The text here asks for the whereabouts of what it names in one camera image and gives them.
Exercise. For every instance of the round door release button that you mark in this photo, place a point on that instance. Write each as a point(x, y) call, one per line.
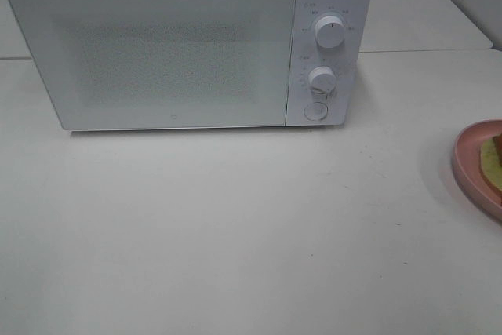
point(316, 111)

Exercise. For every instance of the white microwave door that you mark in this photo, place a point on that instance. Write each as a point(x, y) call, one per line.
point(159, 64)

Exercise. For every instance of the pink round plate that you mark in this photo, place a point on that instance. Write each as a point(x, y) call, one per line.
point(467, 166)

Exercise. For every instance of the white bread sandwich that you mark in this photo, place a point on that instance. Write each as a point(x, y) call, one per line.
point(490, 160)

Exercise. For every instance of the lower white timer knob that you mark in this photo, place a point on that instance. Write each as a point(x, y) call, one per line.
point(322, 80)

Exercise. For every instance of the upper white power knob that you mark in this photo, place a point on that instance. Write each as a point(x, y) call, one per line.
point(329, 31)

